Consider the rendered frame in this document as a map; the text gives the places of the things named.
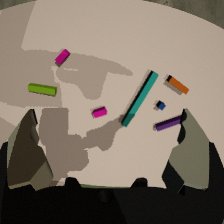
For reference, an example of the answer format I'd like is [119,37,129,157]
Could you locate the orange rod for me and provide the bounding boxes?
[167,75,189,94]

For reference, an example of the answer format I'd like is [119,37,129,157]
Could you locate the purple rod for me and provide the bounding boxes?
[156,115,181,131]

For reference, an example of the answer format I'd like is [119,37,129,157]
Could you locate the turquoise rod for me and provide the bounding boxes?
[121,70,159,127]

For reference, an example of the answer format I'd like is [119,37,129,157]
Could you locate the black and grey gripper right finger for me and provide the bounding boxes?
[162,108,224,224]

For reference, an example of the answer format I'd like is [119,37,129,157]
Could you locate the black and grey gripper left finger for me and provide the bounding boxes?
[0,109,53,224]

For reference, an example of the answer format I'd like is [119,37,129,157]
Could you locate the lime green rod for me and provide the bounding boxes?
[28,83,57,95]

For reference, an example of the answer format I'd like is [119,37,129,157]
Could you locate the magenta rod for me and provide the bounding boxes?
[55,49,70,65]
[93,106,107,118]

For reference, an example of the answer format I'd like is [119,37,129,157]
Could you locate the small blue cube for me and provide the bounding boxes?
[156,100,166,110]

